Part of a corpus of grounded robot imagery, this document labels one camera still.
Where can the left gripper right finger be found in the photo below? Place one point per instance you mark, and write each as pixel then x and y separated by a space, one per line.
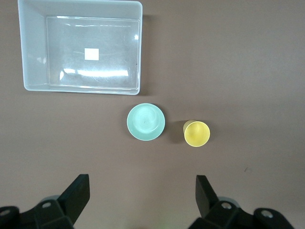
pixel 207 200

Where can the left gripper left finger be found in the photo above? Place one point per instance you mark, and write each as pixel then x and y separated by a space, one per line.
pixel 74 198

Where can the yellow plastic cup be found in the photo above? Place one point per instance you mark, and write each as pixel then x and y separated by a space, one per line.
pixel 197 133

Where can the mint green bowl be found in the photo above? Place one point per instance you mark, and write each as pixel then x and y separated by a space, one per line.
pixel 145 121

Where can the clear plastic storage box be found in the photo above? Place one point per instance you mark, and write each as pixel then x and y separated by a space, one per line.
pixel 33 47

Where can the brown table cover sheet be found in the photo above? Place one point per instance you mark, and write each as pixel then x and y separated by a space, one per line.
pixel 226 71

